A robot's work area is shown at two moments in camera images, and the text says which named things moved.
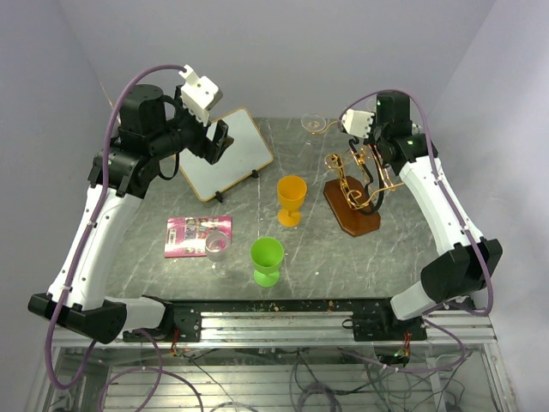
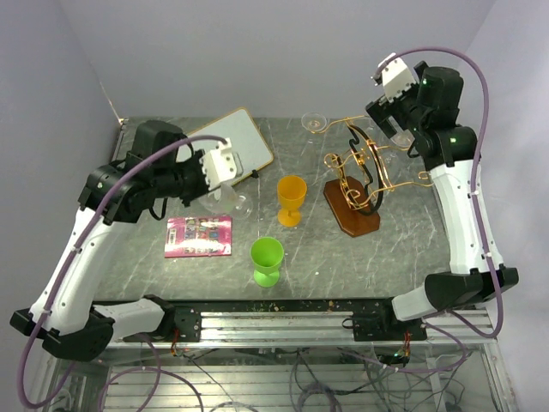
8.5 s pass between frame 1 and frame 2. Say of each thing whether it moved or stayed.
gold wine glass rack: stayed
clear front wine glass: moved
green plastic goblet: stayed
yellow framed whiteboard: stayed
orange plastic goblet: stayed
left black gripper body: moved
